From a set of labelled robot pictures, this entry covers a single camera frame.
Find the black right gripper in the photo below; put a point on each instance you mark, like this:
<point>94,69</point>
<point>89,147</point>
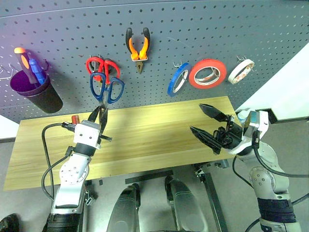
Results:
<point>229,137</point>

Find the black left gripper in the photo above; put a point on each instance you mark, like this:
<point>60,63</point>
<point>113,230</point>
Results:
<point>102,137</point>

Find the blue tape roll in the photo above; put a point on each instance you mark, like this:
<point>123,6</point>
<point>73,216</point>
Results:
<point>172,83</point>

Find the orange black needle-nose pliers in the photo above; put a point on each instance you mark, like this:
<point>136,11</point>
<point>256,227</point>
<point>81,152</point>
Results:
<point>143,48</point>

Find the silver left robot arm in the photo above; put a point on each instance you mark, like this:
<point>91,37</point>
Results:
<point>72,174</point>

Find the grey pegboard with tools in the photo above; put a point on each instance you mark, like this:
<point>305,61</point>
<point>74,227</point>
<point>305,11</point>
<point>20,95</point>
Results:
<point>169,24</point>

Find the white and blue container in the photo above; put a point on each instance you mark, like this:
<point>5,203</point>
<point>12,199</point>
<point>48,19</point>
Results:
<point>243,118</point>

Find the white tape roll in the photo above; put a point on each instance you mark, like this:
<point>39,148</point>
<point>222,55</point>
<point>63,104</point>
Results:
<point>233,76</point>

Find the red tape roll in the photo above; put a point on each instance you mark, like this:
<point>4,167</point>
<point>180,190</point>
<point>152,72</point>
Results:
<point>195,71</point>

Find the black plastic cup holder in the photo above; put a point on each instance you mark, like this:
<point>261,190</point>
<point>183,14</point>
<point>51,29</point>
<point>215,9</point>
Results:
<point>46,99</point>

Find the double prong pegboard hook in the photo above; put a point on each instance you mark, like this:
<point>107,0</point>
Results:
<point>177,64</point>

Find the black metal table leg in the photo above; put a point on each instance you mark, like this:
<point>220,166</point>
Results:
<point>214,198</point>
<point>88,193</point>

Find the black table crossbar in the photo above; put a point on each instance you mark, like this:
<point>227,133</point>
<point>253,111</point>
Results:
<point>148,177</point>

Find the grey rounded shape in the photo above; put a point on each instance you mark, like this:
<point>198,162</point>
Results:
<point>186,205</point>
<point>125,207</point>

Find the black shoe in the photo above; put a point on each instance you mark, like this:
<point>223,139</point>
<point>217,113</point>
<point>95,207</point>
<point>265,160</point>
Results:
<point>8,223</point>

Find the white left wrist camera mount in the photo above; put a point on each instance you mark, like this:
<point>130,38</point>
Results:
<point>84,135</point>

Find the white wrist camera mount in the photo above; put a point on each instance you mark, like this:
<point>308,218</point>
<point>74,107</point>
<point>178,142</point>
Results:
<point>84,135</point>
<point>262,120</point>

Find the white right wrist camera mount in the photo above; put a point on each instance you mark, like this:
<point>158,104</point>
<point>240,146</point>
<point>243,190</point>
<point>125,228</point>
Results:
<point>262,120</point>

